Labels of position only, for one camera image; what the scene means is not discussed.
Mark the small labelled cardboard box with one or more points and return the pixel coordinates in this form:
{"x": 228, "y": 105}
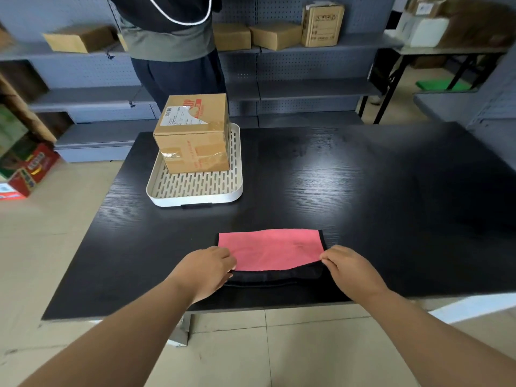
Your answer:
{"x": 425, "y": 5}

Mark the taped cardboard box with label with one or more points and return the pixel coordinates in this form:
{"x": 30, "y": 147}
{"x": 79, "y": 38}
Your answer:
{"x": 193, "y": 132}

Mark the large brown cardboard box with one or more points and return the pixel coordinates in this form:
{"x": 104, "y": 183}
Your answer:
{"x": 479, "y": 24}

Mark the person's left fingers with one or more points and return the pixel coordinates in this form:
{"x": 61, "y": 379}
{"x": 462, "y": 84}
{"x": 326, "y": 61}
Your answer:
{"x": 225, "y": 261}

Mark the grey metal shelving unit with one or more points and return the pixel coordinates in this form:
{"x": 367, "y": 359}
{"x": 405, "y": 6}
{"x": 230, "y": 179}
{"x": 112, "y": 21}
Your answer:
{"x": 258, "y": 76}

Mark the person's left hand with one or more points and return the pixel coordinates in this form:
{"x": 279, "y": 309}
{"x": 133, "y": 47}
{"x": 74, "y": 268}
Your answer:
{"x": 201, "y": 272}

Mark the plain brown cardboard box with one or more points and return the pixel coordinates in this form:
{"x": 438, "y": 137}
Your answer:
{"x": 232, "y": 36}
{"x": 80, "y": 38}
{"x": 276, "y": 35}

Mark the red printed carton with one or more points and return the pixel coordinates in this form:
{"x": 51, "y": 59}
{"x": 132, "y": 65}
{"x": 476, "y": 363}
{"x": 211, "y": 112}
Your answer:
{"x": 30, "y": 171}

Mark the upright printed cardboard box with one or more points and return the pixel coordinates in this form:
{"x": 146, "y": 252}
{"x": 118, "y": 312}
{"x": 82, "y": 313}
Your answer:
{"x": 322, "y": 24}

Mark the folding table with black legs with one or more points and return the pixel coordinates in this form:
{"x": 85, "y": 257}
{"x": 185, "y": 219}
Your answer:
{"x": 439, "y": 64}

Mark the white box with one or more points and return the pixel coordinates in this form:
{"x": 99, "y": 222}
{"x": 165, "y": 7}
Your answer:
{"x": 423, "y": 31}

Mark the white slotted tray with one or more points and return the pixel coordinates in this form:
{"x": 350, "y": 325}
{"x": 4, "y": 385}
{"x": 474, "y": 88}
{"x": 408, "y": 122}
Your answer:
{"x": 197, "y": 185}

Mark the green printed carton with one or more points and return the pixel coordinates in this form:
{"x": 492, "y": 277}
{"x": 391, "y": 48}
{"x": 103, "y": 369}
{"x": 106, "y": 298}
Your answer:
{"x": 10, "y": 130}

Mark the person's right forearm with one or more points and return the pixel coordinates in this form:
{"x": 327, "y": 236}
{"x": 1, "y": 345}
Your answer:
{"x": 439, "y": 342}

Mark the person's left forearm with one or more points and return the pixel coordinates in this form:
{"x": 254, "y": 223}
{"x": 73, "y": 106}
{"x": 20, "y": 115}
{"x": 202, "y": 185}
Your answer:
{"x": 109, "y": 338}

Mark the green flat object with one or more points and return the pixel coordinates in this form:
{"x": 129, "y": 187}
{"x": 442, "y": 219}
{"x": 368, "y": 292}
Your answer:
{"x": 441, "y": 85}

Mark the person's right hand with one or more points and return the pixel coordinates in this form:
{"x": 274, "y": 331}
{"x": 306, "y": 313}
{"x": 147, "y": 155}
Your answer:
{"x": 350, "y": 272}

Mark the pink and black cloth pouch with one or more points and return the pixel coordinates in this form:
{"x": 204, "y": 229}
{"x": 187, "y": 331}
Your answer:
{"x": 272, "y": 253}

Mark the person's right fingers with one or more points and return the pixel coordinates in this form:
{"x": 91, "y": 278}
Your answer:
{"x": 328, "y": 257}

